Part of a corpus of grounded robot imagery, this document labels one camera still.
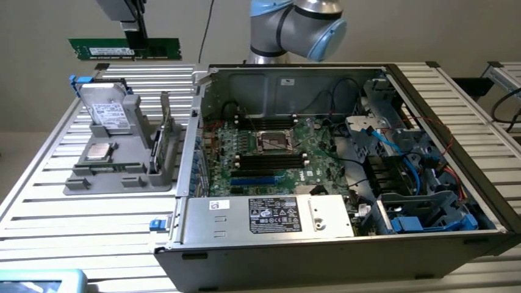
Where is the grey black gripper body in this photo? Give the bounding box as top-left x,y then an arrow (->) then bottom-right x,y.
96,0 -> 148,32

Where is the green RAM stick white label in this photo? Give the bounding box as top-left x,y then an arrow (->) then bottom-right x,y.
67,37 -> 183,62

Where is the black RAM slot bank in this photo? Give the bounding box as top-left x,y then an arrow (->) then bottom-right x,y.
235,153 -> 309,170
236,114 -> 301,131

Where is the silver hard disk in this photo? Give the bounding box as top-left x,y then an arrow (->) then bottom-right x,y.
77,81 -> 132,129

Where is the upright expansion card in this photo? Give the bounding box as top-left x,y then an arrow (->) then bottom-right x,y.
148,90 -> 175,175

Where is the silver CPU chip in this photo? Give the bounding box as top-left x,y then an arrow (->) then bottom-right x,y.
87,142 -> 115,160

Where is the grey parts rack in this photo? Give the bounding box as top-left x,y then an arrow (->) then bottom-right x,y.
61,90 -> 181,197

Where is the black expansion slot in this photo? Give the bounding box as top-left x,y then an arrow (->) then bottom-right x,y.
229,170 -> 277,178

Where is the blue expansion slot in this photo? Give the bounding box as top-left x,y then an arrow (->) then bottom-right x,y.
229,177 -> 277,186

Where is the green motherboard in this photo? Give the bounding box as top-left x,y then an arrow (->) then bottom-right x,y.
207,117 -> 352,198

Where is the blue plastic case latch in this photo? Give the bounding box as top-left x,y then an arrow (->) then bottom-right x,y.
148,214 -> 173,233

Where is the grey metal disk bay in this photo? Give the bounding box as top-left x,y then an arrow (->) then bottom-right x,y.
344,76 -> 411,155

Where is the silver power supply unit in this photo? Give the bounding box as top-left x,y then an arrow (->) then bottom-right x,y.
177,194 -> 356,245

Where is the teal plastic box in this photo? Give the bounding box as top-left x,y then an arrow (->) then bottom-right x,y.
0,268 -> 89,293

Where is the open grey PC case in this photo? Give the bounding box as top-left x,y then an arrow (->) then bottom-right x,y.
152,62 -> 521,293

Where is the blue disk bay tray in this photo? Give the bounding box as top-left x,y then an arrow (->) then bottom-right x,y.
389,212 -> 479,235

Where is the thin black hanging cable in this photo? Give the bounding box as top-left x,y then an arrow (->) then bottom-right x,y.
197,0 -> 217,63

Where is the blue disk carrier bracket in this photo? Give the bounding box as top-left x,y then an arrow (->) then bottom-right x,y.
68,74 -> 135,99

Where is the CPU socket metal frame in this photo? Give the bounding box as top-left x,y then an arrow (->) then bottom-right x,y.
248,129 -> 299,155

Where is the black looped wire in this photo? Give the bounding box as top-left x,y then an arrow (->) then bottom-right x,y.
329,77 -> 363,123

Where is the blue data wire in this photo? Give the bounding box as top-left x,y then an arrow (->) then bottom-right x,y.
368,126 -> 424,197

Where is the red wire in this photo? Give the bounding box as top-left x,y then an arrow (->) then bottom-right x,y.
409,112 -> 456,160

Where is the thick black cable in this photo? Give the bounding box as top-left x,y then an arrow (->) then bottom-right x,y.
489,87 -> 521,132

